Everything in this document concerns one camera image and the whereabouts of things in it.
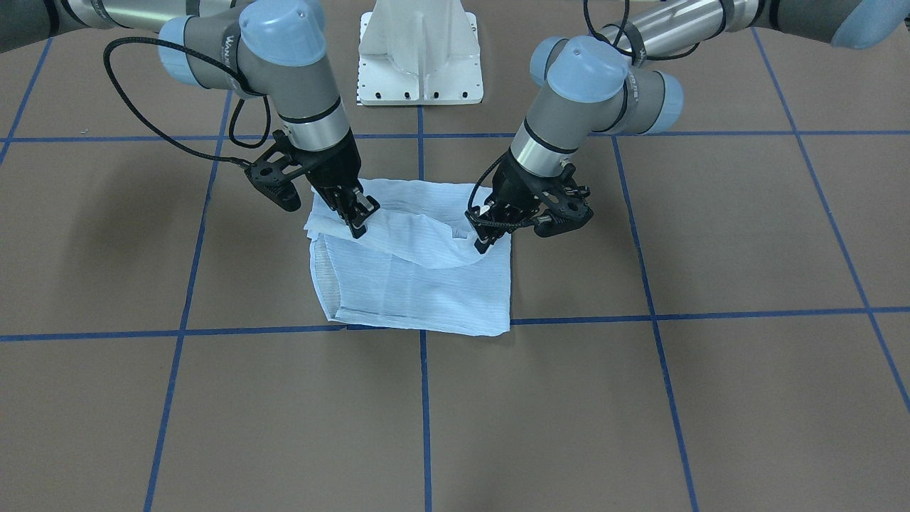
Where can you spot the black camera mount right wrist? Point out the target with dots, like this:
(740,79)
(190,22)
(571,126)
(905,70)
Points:
(267,174)

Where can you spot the white central column mount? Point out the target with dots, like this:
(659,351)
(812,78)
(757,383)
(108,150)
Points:
(419,53)

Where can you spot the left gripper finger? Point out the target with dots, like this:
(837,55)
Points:
(487,235)

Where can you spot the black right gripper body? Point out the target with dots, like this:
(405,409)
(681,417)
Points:
(334,168)

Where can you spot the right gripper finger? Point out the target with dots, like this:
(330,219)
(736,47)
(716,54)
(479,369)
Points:
(355,208)

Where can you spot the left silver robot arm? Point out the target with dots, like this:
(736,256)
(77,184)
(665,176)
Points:
(601,82)

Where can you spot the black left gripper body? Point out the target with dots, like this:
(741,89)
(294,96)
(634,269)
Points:
(517,186)

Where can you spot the black camera mount wrist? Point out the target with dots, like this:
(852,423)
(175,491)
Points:
(267,174)
(566,202)

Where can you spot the light blue button-up shirt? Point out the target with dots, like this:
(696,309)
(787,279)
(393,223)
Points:
(416,267)

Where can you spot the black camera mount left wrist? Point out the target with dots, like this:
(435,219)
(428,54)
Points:
(566,202)

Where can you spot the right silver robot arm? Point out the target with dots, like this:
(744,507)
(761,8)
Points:
(274,50)

